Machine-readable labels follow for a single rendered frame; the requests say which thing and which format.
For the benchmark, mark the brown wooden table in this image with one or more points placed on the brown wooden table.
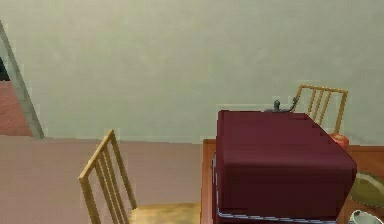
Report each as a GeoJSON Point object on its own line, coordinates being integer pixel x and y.
{"type": "Point", "coordinates": [208, 180]}

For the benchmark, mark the dark red box appliance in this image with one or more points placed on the dark red box appliance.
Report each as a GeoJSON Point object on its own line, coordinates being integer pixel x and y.
{"type": "Point", "coordinates": [283, 163]}

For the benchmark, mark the light wooden slatted chair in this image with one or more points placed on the light wooden slatted chair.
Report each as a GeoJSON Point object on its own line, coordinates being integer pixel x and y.
{"type": "Point", "coordinates": [328, 103]}
{"type": "Point", "coordinates": [110, 186]}

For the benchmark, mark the red apple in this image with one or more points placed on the red apple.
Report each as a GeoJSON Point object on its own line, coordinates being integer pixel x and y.
{"type": "Point", "coordinates": [340, 139]}

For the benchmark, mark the olive green plate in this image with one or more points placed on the olive green plate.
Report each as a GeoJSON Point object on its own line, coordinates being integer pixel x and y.
{"type": "Point", "coordinates": [368, 190]}

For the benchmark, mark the white round cup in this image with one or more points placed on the white round cup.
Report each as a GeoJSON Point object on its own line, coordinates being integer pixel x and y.
{"type": "Point", "coordinates": [365, 218]}

